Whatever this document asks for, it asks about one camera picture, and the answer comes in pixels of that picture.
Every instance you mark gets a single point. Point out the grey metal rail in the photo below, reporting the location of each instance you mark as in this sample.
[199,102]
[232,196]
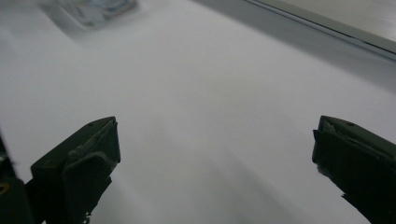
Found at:
[323,26]

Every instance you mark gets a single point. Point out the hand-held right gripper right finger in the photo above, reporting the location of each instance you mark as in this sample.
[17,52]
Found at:
[358,158]

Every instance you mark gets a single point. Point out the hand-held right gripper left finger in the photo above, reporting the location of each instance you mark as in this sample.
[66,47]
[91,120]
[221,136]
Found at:
[77,161]

